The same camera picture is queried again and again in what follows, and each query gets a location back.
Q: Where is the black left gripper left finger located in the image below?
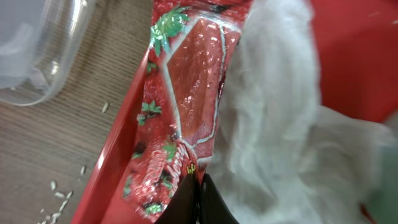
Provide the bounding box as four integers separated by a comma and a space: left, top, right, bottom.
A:
155, 174, 198, 224

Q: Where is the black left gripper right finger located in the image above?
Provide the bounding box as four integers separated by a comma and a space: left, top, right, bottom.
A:
199, 174, 239, 224

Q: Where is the white napkin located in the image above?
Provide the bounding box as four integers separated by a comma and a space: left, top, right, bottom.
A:
208, 1, 397, 223

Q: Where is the red strawberry snack wrapper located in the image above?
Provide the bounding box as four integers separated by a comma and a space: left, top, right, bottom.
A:
120, 0, 252, 223

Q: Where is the mint green bowl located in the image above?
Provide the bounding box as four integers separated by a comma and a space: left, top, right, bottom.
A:
366, 147, 397, 224

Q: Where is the clear plastic waste bin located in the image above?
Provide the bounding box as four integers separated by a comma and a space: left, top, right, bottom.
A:
1, 0, 96, 106

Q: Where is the red serving tray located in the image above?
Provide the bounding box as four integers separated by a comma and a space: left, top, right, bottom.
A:
72, 1, 397, 223

